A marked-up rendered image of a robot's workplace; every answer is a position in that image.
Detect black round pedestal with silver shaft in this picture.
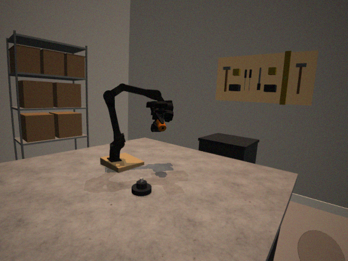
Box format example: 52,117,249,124
132,177,151,196

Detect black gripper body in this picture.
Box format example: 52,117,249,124
151,101,167,132

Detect orange tapered knob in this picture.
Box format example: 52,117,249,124
156,119,166,132

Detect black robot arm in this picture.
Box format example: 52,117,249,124
103,83,173,162

